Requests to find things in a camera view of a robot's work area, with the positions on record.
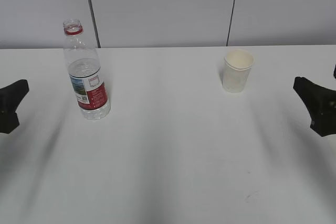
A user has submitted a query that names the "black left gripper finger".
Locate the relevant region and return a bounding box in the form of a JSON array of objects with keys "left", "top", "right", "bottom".
[{"left": 0, "top": 79, "right": 29, "bottom": 134}]

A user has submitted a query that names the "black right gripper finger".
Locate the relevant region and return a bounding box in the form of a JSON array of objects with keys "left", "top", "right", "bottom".
[
  {"left": 293, "top": 77, "right": 336, "bottom": 137},
  {"left": 333, "top": 66, "right": 336, "bottom": 79}
]

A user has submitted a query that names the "clear water bottle red label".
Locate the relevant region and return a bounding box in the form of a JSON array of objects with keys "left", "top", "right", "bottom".
[{"left": 63, "top": 19, "right": 111, "bottom": 120}]

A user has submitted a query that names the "white paper cup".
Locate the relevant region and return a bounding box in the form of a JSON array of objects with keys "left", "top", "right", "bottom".
[{"left": 223, "top": 49, "right": 254, "bottom": 93}]

